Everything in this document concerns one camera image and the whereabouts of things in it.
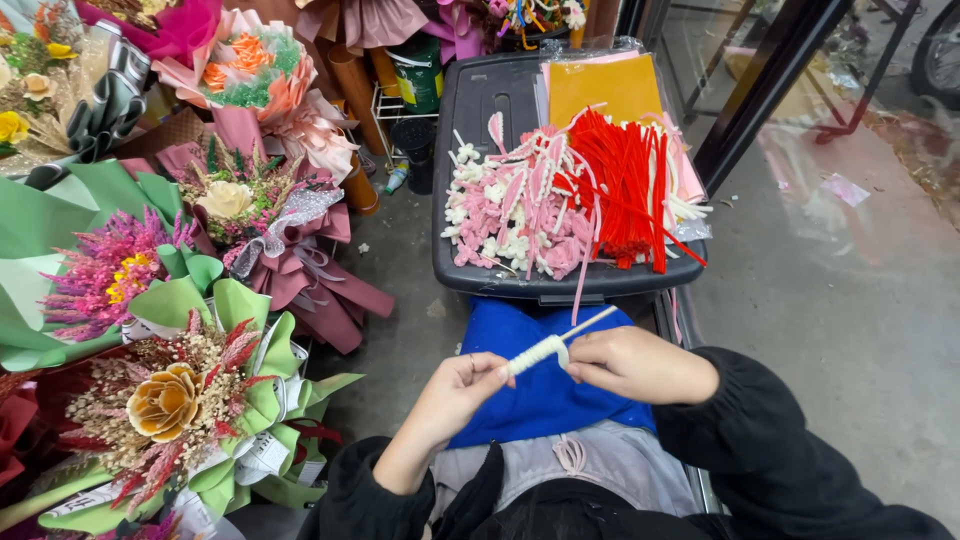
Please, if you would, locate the maroon wrapped cream rose bouquet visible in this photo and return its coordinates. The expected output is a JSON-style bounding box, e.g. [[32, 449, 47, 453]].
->
[[156, 135, 396, 356]]

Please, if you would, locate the green wrapped tan rose bouquet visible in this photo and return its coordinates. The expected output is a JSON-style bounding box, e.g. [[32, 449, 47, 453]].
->
[[0, 279, 366, 537]]

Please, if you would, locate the coiled pale pink pipe cleaner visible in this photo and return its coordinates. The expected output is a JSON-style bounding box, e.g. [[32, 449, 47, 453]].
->
[[552, 435, 594, 479]]

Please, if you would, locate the bundle of white pipe cleaners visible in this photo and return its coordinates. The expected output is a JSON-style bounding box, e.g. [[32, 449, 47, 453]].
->
[[643, 123, 714, 226]]

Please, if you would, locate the red wrapped bouquet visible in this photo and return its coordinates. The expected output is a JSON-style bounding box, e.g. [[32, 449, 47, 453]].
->
[[0, 371, 42, 492]]

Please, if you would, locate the colourful pipe cleaner bouquet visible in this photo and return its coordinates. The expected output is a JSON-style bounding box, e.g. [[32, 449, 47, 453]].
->
[[423, 0, 590, 54]]

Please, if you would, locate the green wrapped pink flower bouquet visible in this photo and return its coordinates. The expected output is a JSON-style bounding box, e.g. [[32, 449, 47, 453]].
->
[[0, 159, 225, 372]]

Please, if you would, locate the black plastic pot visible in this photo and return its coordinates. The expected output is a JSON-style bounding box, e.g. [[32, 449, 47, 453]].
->
[[390, 118, 436, 196]]

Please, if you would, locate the white wire rack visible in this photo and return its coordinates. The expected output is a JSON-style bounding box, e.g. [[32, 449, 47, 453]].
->
[[370, 82, 440, 170]]

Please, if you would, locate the person's left hand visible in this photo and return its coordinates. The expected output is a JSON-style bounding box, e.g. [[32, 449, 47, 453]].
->
[[405, 350, 519, 456]]

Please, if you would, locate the black glass door frame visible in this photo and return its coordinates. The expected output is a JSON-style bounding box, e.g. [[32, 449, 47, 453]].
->
[[616, 0, 860, 198]]

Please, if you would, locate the brown paper roll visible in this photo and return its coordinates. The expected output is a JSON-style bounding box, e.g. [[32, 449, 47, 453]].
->
[[327, 43, 390, 157]]

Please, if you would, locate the blue cloth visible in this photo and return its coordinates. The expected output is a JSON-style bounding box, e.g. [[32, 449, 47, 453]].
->
[[447, 296, 658, 450]]

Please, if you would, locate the clear plastic wrapper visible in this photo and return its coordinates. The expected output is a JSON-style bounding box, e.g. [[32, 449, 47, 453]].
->
[[819, 171, 872, 209]]

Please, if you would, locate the motorcycle wheel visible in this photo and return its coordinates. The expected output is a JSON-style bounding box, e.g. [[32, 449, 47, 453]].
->
[[909, 0, 960, 112]]

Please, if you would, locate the green plastic bucket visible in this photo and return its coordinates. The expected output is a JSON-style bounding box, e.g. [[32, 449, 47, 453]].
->
[[386, 36, 445, 116]]

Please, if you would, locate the long pink pipe cleaner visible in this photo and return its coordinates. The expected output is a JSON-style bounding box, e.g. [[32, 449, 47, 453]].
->
[[571, 217, 603, 327]]

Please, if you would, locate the dark grey plastic storage bin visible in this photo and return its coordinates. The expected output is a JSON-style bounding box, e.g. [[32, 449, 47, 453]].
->
[[431, 49, 708, 301]]

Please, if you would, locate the white pipe cleaner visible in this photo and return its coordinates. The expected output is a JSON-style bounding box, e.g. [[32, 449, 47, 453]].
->
[[505, 304, 621, 379]]

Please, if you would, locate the yellow paper sheet pack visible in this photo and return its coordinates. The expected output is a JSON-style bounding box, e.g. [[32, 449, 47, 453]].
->
[[548, 54, 666, 130]]

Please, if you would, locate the pink paper sheet pack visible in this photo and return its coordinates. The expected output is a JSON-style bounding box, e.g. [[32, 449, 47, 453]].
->
[[540, 48, 708, 205]]

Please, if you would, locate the bundle of red pipe cleaners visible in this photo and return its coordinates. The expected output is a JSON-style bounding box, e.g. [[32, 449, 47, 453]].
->
[[564, 107, 708, 276]]

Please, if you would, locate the person's right hand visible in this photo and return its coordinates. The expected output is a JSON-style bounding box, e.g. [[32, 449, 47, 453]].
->
[[566, 325, 721, 407]]

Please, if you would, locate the red metal stand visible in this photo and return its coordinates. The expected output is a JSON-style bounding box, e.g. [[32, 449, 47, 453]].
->
[[813, 0, 925, 146]]

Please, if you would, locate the magenta wrapped bouquet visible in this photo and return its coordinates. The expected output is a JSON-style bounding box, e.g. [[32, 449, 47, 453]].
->
[[73, 0, 225, 69]]

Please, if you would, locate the pile of pink white pipe-cleaner flowers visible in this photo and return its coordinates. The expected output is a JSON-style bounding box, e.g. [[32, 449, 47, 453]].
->
[[440, 111, 601, 282]]

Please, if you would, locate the grey wrapped yellow flower bouquet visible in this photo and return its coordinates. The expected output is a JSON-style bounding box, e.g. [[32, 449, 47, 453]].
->
[[0, 0, 153, 189]]

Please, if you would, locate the pink wrapped orange flower bouquet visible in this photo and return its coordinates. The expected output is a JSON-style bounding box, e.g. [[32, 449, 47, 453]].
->
[[151, 7, 361, 186]]

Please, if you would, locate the dusty pink wrapped bouquet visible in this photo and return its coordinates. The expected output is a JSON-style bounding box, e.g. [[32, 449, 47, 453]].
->
[[294, 0, 430, 55]]

